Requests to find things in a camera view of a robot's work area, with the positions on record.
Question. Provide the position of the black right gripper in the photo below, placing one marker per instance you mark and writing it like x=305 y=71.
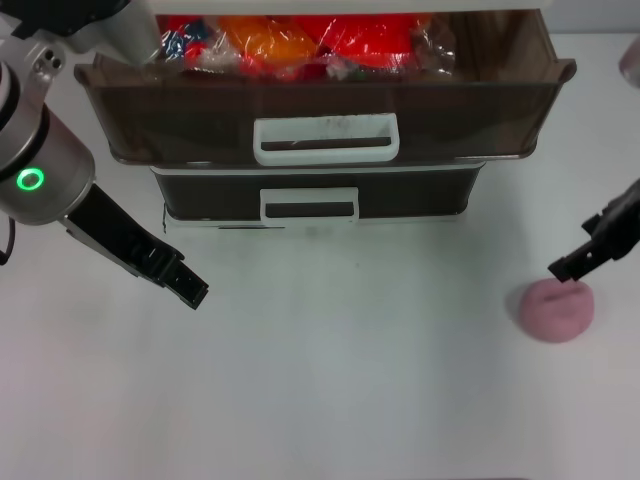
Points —
x=620 y=220

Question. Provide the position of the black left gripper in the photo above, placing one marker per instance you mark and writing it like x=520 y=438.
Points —
x=120 y=235

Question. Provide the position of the pink peach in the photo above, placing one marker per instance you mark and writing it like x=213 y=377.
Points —
x=555 y=312

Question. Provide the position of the blue red snack packet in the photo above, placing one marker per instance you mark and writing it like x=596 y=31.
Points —
x=182 y=40

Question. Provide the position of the orange snack packet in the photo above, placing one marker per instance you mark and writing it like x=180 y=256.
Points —
x=265 y=42

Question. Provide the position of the clear plastic snack packet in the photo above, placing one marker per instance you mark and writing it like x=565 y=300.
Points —
x=435 y=47

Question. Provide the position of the white drawer cabinet frame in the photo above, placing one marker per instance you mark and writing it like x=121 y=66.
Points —
x=200 y=225

